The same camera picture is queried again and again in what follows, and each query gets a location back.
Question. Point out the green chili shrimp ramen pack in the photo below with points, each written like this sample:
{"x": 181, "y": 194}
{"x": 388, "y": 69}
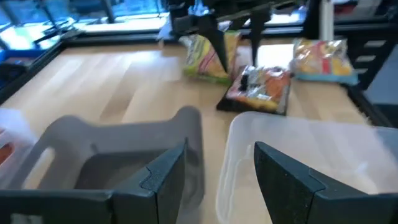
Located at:
{"x": 202, "y": 59}

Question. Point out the blue beef ramen pack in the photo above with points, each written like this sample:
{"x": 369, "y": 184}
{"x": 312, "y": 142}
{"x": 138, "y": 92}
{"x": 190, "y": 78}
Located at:
{"x": 323, "y": 60}

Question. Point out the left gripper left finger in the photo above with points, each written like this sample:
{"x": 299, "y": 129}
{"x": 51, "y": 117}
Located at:
{"x": 164, "y": 186}

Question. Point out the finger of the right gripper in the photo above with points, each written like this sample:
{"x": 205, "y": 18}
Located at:
{"x": 216, "y": 40}
{"x": 258, "y": 28}

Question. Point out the dark grey plastic bin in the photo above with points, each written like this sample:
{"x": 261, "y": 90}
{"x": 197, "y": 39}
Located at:
{"x": 124, "y": 137}

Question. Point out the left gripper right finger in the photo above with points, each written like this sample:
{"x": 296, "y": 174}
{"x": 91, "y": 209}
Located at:
{"x": 292, "y": 193}

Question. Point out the black fire noodle pack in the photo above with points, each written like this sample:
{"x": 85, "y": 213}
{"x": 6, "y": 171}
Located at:
{"x": 261, "y": 90}

